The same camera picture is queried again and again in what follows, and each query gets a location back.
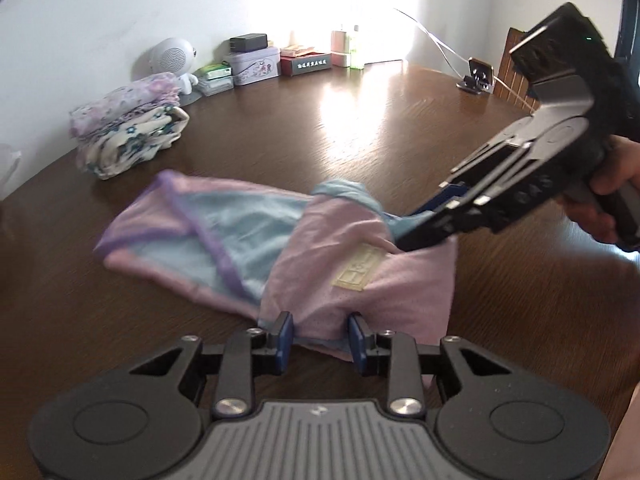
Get white round speaker figure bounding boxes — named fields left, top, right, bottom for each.
left=148, top=37, right=199, bottom=107

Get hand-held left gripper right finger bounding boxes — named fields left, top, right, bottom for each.
left=347, top=312, right=511, bottom=418

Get green white small boxes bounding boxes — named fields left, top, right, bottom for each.
left=191, top=61, right=234, bottom=97

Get wooden chair back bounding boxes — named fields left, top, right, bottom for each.
left=492, top=26, right=543, bottom=113

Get folded cream floral garment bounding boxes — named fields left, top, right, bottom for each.
left=76, top=105, right=191, bottom=181

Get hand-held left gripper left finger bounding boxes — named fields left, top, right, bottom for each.
left=129, top=311, right=293, bottom=418

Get white cable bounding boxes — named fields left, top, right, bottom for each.
left=392, top=7, right=536, bottom=111

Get green bottle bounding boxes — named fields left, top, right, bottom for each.
left=350, top=24, right=367, bottom=70

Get folded purple floral garment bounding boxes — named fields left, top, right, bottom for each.
left=69, top=72, right=182, bottom=140

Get floral tin box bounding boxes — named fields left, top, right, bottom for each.
left=223, top=46, right=281, bottom=87

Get dark red labelled box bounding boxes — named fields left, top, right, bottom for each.
left=279, top=51, right=334, bottom=79

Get pink blue mesh vest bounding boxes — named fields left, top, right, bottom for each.
left=95, top=169, right=460, bottom=390

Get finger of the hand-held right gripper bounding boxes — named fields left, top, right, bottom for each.
left=394, top=142, right=567, bottom=254
left=414, top=119, right=540, bottom=216

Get metal phone stand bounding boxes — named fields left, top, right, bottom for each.
left=456, top=57, right=497, bottom=94

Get black charger block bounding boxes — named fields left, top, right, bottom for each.
left=229, top=33, right=269, bottom=54

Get person's right hand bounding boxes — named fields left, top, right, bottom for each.
left=557, top=136, right=640, bottom=245

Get white pink container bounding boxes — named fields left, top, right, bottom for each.
left=330, top=24, right=354, bottom=68

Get person's pink clothing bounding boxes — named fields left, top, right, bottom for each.
left=597, top=377, right=640, bottom=480

